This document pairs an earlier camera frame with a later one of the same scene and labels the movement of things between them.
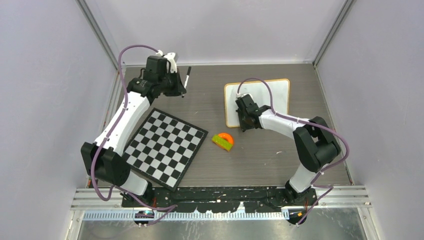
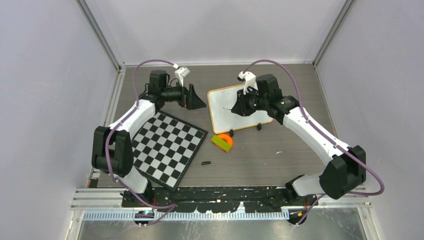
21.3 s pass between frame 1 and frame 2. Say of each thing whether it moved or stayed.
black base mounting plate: stayed
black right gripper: moved
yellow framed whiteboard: moved
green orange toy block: stayed
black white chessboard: stayed
